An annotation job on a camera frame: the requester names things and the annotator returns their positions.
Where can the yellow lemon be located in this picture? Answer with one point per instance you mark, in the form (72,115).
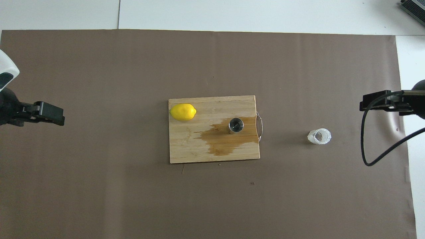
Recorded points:
(182,112)

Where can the steel double jigger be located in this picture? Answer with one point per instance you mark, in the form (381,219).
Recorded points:
(236,125)

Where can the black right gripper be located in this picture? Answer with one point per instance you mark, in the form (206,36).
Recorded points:
(413,99)

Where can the brown paper table mat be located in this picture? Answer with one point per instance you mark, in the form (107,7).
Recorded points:
(99,186)

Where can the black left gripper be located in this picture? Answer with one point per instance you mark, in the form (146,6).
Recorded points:
(10,109)

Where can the wooden cutting board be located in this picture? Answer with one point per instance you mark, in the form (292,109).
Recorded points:
(189,146)

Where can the black ribbed device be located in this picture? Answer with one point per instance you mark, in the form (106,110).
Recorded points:
(415,6)

